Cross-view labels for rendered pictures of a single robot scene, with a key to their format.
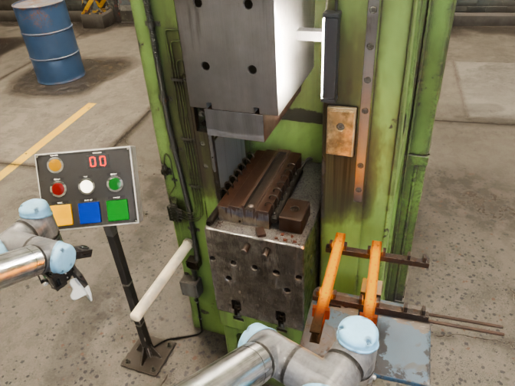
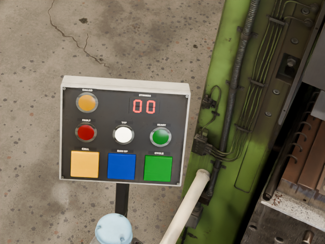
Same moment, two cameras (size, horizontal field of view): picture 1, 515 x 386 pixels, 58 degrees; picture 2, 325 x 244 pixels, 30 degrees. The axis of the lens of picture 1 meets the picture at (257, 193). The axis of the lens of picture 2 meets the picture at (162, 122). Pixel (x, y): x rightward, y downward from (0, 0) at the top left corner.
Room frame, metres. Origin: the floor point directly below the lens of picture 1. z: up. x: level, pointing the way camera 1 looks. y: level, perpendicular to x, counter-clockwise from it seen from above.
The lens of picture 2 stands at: (0.43, 0.56, 2.41)
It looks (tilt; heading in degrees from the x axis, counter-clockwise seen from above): 52 degrees down; 357
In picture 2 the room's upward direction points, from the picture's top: 8 degrees clockwise
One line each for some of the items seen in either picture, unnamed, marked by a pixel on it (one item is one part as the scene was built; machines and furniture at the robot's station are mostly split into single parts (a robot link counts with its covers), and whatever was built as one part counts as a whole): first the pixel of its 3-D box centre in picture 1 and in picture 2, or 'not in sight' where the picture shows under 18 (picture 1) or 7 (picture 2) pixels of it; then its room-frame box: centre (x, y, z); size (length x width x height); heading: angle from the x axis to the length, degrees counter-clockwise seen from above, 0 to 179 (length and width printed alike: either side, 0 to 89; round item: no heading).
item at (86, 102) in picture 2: (55, 165); (86, 102); (1.43, 0.71, 1.16); 0.05 x 0.03 x 0.04; 67
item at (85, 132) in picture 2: (58, 188); (85, 132); (1.38, 0.70, 1.09); 0.05 x 0.03 x 0.04; 67
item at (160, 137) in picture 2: (114, 184); (160, 136); (1.39, 0.51, 1.09); 0.05 x 0.03 x 0.04; 67
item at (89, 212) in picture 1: (90, 212); (121, 165); (1.34, 0.60, 1.01); 0.07 x 0.05 x 0.07; 92
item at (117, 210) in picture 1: (118, 210); (157, 167); (1.35, 0.50, 1.01); 0.07 x 0.05 x 0.07; 92
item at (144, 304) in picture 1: (163, 278); (176, 225); (1.38, 0.41, 0.62); 0.44 x 0.05 x 0.05; 157
